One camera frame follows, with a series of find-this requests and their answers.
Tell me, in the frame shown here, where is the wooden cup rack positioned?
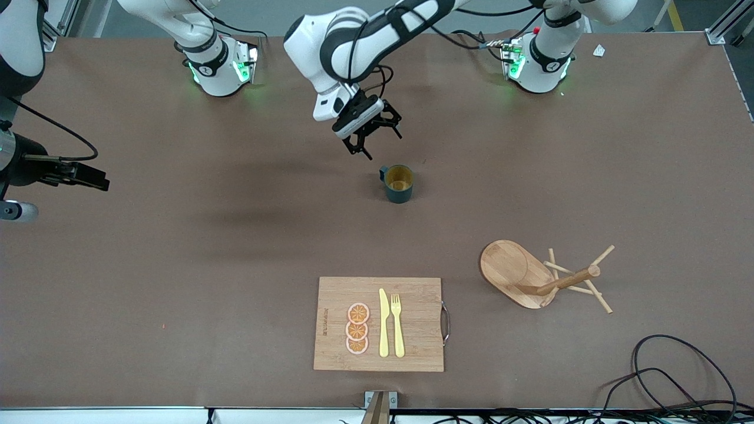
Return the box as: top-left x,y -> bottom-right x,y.
479,239 -> 616,314

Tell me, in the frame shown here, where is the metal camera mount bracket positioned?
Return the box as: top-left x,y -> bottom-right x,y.
364,390 -> 398,424

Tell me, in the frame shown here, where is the brown table cover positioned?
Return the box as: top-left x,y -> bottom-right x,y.
0,31 -> 754,410

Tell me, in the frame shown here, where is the yellow plastic knife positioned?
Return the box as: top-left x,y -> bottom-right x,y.
379,288 -> 389,358

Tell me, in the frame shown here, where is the black looped cable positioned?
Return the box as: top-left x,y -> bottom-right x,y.
631,334 -> 738,424
600,367 -> 713,424

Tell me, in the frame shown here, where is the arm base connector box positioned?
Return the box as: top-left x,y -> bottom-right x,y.
234,40 -> 260,84
500,38 -> 526,80

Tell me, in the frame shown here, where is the black arm base cable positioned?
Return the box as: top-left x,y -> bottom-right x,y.
436,26 -> 507,62

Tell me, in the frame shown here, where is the yellow plastic fork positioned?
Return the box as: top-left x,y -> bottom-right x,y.
391,293 -> 406,359

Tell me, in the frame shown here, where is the dark green cup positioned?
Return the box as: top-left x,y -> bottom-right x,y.
379,164 -> 415,204

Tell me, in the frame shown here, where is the wooden cutting board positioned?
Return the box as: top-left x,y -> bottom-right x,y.
313,277 -> 451,373

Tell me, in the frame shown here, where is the aluminium frame profile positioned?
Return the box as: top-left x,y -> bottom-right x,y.
40,0 -> 80,52
705,0 -> 754,47

